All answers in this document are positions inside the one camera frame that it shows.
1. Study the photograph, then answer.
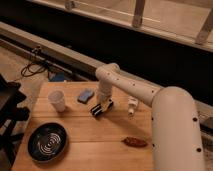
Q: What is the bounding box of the blue sponge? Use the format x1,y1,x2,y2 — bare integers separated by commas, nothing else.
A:
77,89,94,104

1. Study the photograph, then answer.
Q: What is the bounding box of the black tripod stand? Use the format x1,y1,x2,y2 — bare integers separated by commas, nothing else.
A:
0,74,30,164

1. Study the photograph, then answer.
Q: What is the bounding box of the black cable on floor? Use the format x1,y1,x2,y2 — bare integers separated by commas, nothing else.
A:
20,49,51,78

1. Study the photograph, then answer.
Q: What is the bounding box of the brown dried food piece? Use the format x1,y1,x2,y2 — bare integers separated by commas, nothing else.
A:
122,137,147,148

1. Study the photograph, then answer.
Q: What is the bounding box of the white glue bottle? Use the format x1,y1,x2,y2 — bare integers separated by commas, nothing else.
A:
128,96,139,115

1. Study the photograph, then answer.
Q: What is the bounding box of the wooden board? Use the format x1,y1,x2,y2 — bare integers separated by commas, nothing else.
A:
12,82,153,171

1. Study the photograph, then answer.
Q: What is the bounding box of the dark patterned bowl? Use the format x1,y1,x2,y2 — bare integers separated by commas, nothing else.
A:
27,122,67,162

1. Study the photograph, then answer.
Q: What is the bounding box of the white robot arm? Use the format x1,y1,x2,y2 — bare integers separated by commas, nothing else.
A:
95,63,205,171

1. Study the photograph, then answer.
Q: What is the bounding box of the blue object on floor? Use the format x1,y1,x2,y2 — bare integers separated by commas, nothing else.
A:
49,74,65,82

